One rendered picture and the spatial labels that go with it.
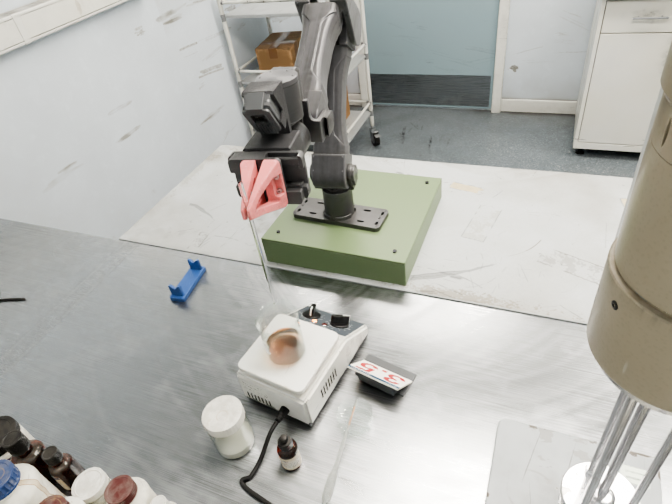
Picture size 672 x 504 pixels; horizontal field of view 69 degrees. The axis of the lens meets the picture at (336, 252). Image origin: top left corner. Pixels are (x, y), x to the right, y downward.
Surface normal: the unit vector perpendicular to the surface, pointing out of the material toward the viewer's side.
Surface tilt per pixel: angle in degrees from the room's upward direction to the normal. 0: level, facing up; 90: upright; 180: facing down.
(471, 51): 90
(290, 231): 2
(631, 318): 90
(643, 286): 90
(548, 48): 90
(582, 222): 0
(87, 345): 0
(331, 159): 61
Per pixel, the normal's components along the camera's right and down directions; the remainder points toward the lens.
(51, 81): 0.92, 0.14
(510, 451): -0.13, -0.76
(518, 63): -0.37, 0.63
